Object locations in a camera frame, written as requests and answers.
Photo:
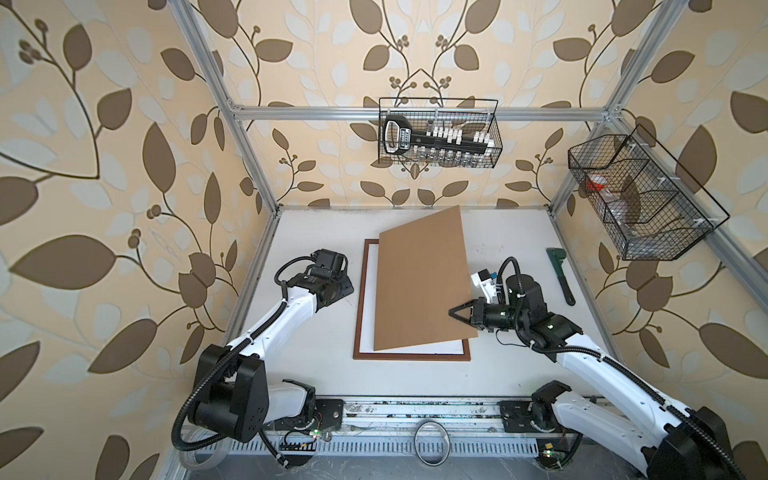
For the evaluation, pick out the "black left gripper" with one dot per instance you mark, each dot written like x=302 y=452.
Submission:
x=347 y=282

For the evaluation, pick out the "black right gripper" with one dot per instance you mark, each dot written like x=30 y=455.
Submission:
x=478 y=317

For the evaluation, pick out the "mountain landscape photo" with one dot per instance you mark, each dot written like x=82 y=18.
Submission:
x=372 y=288

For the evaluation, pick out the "brown cardboard backing board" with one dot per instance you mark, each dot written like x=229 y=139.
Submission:
x=422 y=273

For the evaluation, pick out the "brown wooden picture frame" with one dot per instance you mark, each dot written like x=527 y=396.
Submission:
x=360 y=312

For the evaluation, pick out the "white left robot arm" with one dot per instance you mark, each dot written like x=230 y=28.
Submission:
x=232 y=397

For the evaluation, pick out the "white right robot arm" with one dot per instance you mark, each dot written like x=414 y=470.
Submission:
x=662 y=438

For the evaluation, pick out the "black socket set holder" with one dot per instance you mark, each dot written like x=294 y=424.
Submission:
x=398 y=136

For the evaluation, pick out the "red capped clear container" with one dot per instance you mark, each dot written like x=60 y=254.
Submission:
x=595 y=184

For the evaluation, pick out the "clear tape roll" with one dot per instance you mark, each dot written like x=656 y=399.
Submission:
x=208 y=457

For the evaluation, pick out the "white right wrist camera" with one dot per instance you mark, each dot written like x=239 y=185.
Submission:
x=486 y=281

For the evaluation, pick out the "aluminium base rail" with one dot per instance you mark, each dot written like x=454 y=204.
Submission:
x=435 y=430

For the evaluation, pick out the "black wire basket back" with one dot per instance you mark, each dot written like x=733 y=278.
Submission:
x=469 y=115

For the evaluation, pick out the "black wire basket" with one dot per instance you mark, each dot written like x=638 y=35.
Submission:
x=469 y=115
x=657 y=207

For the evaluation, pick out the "aluminium cage frame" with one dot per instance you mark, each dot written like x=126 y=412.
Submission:
x=294 y=71

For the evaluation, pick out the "black wire basket right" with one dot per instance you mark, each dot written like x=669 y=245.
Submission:
x=657 y=207

